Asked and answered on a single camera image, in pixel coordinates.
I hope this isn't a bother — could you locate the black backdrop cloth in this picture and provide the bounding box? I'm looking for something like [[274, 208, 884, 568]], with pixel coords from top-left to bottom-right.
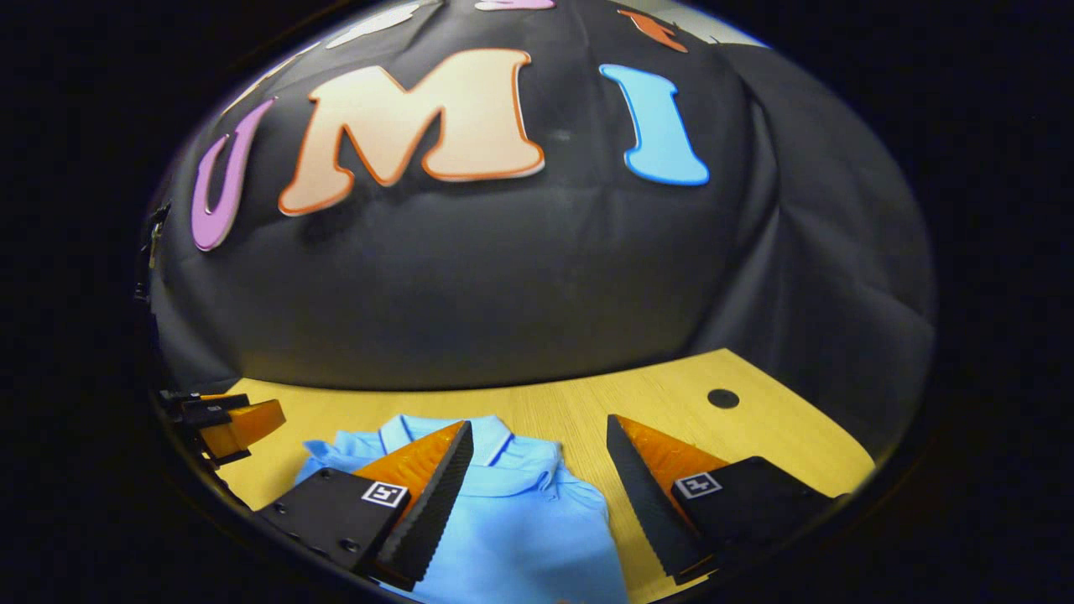
[[149, 0, 938, 458]]

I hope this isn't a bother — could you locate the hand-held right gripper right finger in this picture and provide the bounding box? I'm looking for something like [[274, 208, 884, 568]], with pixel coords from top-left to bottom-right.
[[606, 414, 840, 586]]

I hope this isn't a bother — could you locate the light blue T-shirt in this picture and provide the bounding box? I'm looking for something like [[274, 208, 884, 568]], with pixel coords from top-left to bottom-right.
[[294, 414, 630, 604]]

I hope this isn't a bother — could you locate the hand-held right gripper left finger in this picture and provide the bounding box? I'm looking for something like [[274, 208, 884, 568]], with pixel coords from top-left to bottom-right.
[[254, 419, 475, 591]]

